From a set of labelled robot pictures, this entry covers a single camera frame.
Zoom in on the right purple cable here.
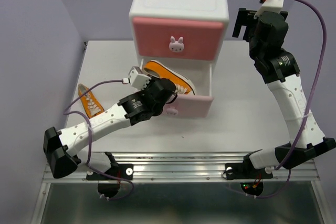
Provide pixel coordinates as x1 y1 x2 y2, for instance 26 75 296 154
226 0 328 199

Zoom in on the light pink bottom drawer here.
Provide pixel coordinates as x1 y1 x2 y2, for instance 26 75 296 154
140 57 213 118

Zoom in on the pink bunny knob bottom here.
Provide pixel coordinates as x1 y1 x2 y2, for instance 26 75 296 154
166 106 178 116

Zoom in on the dark pink top drawer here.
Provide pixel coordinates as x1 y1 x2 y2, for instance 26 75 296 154
132 17 225 61

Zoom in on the pink bunny knob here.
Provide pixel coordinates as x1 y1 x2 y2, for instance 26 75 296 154
169 36 184 52
166 106 178 116

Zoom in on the orange sneaker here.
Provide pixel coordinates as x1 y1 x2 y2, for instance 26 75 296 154
78 83 104 118
142 60 197 95

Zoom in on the orange sneaker front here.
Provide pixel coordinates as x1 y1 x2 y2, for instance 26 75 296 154
78 83 104 118

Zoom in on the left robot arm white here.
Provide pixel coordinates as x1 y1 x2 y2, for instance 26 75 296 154
43 79 176 179

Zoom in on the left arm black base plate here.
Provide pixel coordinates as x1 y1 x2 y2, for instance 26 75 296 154
86 163 134 201

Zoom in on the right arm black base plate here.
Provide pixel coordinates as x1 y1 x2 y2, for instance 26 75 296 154
222 162 273 197

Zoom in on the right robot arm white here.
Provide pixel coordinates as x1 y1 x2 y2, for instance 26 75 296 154
232 8 335 178

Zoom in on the pink bunny knob top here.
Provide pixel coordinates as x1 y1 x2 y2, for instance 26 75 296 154
169 36 184 52

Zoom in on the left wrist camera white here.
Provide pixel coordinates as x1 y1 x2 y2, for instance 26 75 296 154
128 66 154 90

